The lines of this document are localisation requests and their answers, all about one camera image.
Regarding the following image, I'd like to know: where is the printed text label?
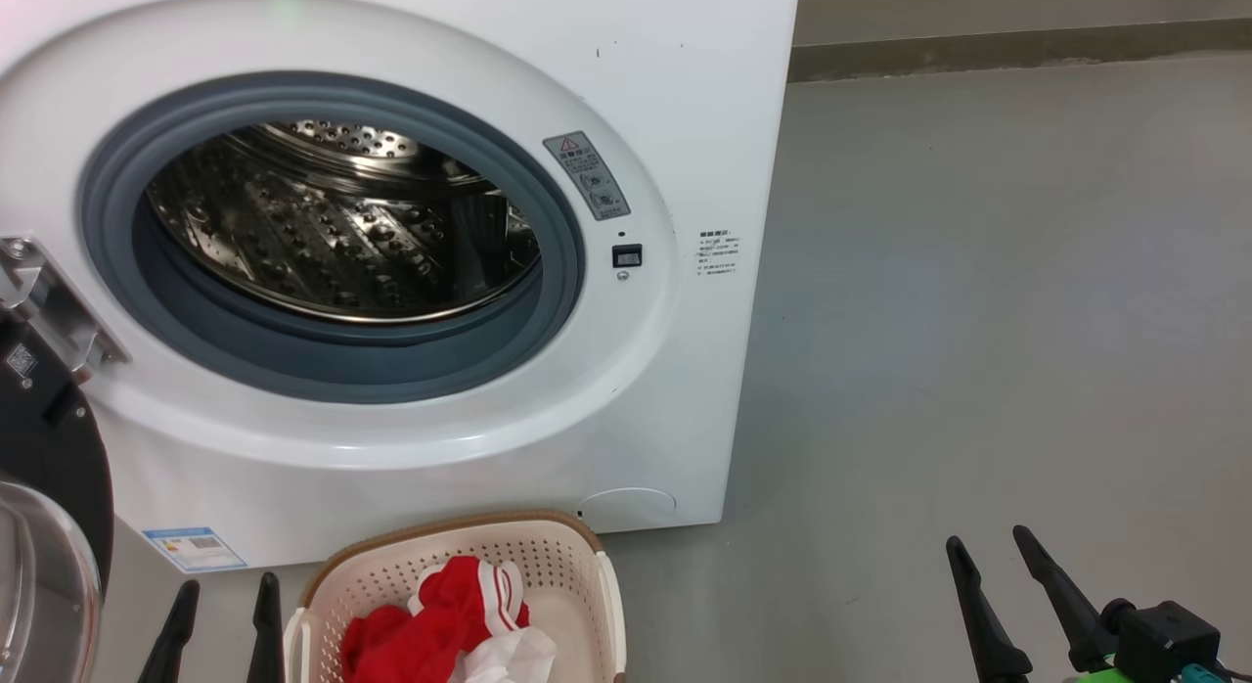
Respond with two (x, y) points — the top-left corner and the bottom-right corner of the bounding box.
(696, 230), (741, 278)

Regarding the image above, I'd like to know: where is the grey warning sticker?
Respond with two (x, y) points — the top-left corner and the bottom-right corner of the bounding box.
(543, 130), (632, 221)

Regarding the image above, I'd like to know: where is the round drain filter cover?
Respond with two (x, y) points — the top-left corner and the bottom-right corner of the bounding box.
(577, 487), (678, 530)

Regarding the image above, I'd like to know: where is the cream perforated laundry basket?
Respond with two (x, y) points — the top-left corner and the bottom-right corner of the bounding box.
(284, 510), (627, 683)

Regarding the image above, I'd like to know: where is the white front-load washing machine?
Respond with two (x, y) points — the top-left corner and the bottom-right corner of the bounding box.
(0, 0), (801, 572)

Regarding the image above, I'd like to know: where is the blue energy label sticker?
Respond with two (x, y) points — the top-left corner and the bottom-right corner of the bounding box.
(143, 526), (247, 574)

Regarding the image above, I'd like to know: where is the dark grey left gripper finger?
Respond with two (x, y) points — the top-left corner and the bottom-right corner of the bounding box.
(137, 580), (201, 683)
(246, 572), (286, 683)

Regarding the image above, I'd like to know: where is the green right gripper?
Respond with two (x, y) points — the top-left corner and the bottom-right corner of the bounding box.
(945, 524), (1126, 683)

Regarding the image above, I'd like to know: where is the round glass washer door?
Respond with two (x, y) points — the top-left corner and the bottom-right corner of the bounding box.
(0, 311), (116, 683)

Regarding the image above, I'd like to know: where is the red and white garment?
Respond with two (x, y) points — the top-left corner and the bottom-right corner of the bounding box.
(340, 556), (557, 683)

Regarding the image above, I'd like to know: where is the metal door hinge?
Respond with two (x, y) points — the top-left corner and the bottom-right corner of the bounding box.
(0, 235), (130, 381)

